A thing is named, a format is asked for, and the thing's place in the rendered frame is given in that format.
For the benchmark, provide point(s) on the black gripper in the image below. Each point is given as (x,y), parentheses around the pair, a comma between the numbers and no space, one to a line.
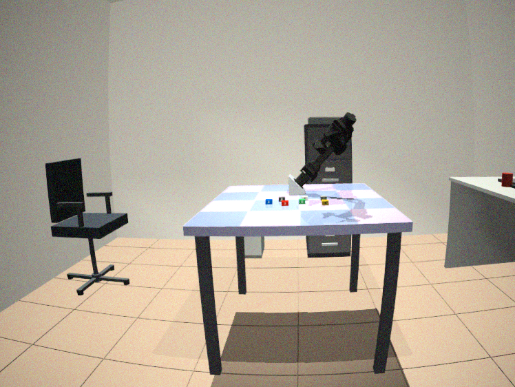
(335,130)

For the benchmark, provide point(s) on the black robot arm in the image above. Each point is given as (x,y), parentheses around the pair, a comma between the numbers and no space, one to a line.
(337,147)

